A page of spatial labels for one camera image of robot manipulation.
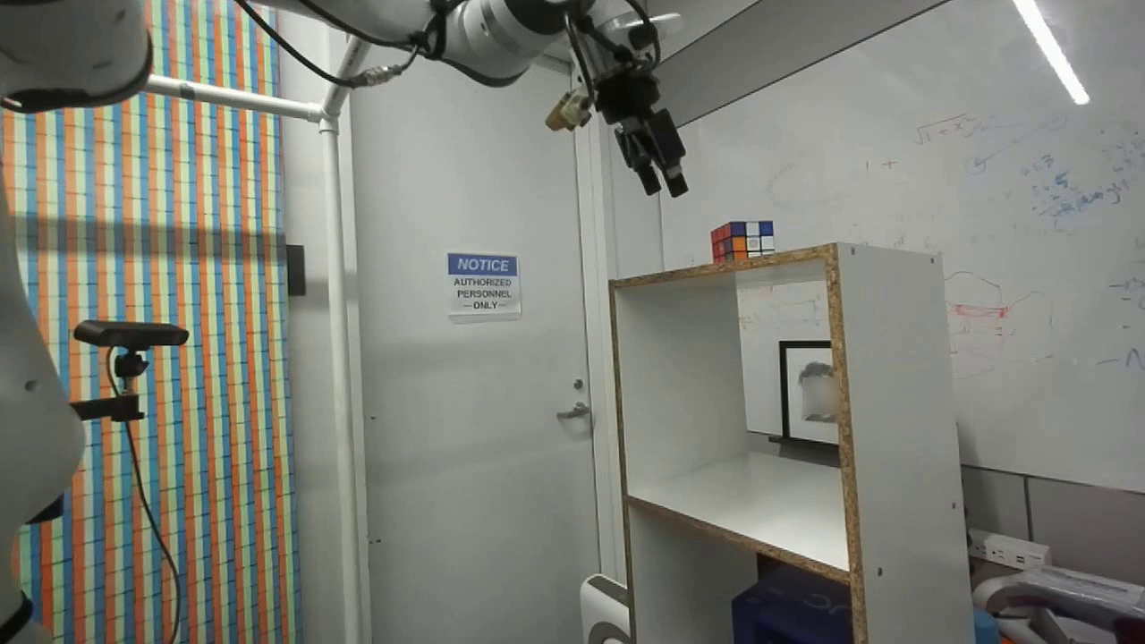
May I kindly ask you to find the dark blue storage box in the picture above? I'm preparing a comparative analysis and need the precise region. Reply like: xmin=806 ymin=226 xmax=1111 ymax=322
xmin=730 ymin=567 xmax=854 ymax=644

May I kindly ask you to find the tan wrist camera box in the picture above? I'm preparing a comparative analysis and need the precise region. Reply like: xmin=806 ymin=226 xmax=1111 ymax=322
xmin=542 ymin=87 xmax=596 ymax=136

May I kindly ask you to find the large whiteboard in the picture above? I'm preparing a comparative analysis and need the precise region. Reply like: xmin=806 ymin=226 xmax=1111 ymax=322
xmin=656 ymin=0 xmax=1145 ymax=494

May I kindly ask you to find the black stereo camera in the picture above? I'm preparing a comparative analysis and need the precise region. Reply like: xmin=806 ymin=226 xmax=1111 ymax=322
xmin=72 ymin=316 xmax=194 ymax=354

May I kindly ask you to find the framed portrait picture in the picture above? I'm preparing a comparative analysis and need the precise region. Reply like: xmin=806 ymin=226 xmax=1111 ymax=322
xmin=775 ymin=335 xmax=843 ymax=450

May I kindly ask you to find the metal door handle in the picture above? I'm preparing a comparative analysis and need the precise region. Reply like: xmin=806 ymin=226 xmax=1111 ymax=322
xmin=554 ymin=375 xmax=596 ymax=441

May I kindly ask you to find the white frame pole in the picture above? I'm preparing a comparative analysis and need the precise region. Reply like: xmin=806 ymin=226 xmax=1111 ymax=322
xmin=144 ymin=42 xmax=375 ymax=644

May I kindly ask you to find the white power strip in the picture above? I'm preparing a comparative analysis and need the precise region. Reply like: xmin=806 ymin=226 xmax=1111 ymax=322
xmin=967 ymin=527 xmax=1054 ymax=575

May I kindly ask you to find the white wooden shelf unit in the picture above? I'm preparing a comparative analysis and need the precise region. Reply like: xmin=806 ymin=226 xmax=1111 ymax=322
xmin=604 ymin=240 xmax=980 ymax=644

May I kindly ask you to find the white air purifier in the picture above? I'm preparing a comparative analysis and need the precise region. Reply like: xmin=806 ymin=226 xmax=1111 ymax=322
xmin=575 ymin=570 xmax=632 ymax=644

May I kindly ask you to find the multicolour striped wall panel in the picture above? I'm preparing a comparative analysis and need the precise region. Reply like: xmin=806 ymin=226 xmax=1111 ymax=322
xmin=0 ymin=0 xmax=305 ymax=644

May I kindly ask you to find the black wall switch box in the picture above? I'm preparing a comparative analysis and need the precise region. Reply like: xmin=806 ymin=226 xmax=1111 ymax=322
xmin=279 ymin=240 xmax=311 ymax=300

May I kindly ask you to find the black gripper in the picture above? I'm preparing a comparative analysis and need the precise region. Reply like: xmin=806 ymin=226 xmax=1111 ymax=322
xmin=590 ymin=68 xmax=694 ymax=203

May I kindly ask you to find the ceiling light strip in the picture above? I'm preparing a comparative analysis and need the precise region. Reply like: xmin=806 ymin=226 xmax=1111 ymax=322
xmin=1008 ymin=0 xmax=1096 ymax=112

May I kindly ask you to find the multicolour rubix cube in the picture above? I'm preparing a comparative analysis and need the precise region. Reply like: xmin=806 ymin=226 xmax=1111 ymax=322
xmin=708 ymin=216 xmax=780 ymax=265

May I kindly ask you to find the blue notice sign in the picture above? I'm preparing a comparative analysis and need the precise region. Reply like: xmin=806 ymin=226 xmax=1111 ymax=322
xmin=443 ymin=246 xmax=526 ymax=322

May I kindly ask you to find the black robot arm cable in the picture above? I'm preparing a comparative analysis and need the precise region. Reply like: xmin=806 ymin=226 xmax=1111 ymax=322
xmin=233 ymin=0 xmax=462 ymax=94

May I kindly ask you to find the white door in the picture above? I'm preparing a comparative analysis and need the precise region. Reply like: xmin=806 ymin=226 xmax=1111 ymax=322
xmin=347 ymin=55 xmax=602 ymax=644

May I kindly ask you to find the black camera cable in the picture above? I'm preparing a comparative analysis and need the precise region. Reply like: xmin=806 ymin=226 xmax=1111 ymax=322
xmin=115 ymin=415 xmax=188 ymax=644

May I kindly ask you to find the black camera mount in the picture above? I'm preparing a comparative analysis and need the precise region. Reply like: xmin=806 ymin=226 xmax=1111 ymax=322
xmin=69 ymin=346 xmax=155 ymax=427

